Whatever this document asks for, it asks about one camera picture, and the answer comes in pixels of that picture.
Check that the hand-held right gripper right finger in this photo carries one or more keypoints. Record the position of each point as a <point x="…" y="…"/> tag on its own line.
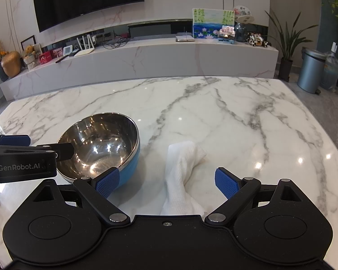
<point x="226" y="184"/>

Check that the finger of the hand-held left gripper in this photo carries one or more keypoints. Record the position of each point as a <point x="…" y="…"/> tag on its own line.
<point x="63" y="152"/>

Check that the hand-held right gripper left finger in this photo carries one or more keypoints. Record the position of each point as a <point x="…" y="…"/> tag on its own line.
<point x="108" y="184"/>

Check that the blue steel bowl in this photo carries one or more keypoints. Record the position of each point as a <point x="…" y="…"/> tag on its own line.
<point x="101" y="143"/>

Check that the white cloth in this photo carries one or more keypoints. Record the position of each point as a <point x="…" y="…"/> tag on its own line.
<point x="180" y="171"/>

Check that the black pen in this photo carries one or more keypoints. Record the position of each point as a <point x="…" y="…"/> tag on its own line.
<point x="62" y="58"/>

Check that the red box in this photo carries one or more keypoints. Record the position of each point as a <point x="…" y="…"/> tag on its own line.
<point x="46" y="59"/>

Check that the pink photo card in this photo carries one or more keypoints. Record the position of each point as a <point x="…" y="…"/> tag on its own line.
<point x="57" y="53"/>

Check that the brown teddy bear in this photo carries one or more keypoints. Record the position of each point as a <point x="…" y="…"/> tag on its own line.
<point x="30" y="56"/>

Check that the white desk clock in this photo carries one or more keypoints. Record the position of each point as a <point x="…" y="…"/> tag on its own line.
<point x="68" y="50"/>

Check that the golden vase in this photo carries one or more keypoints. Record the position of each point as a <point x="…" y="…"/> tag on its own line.
<point x="11" y="64"/>

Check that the white router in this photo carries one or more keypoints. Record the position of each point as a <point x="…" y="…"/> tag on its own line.
<point x="84" y="51"/>

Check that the marble television cabinet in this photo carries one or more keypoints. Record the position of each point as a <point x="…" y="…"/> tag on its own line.
<point x="157" y="59"/>

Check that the grey trash can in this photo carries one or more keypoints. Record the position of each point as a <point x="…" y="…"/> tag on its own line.
<point x="309" y="70"/>

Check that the cow figurines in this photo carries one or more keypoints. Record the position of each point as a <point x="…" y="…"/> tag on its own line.
<point x="256" y="39"/>

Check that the photo box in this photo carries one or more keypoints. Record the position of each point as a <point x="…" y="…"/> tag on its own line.
<point x="226" y="35"/>

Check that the black soundbar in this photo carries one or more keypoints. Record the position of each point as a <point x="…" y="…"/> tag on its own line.
<point x="149" y="29"/>

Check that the potted long-leaf plant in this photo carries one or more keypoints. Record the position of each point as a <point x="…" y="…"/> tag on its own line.
<point x="286" y="45"/>

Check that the grey set-top box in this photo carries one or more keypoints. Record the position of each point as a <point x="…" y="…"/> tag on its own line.
<point x="185" y="38"/>

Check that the glass jar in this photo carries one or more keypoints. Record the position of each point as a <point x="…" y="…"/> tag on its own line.
<point x="240" y="32"/>

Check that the clear water jug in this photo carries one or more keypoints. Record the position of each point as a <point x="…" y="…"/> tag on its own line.
<point x="331" y="71"/>

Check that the lotus pond painting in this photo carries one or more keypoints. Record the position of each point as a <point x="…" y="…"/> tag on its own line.
<point x="211" y="22"/>

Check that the painted round fan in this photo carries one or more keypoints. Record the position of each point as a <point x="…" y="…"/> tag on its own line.
<point x="243" y="12"/>

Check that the black picture frame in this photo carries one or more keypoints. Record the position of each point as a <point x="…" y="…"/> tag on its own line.
<point x="27" y="43"/>

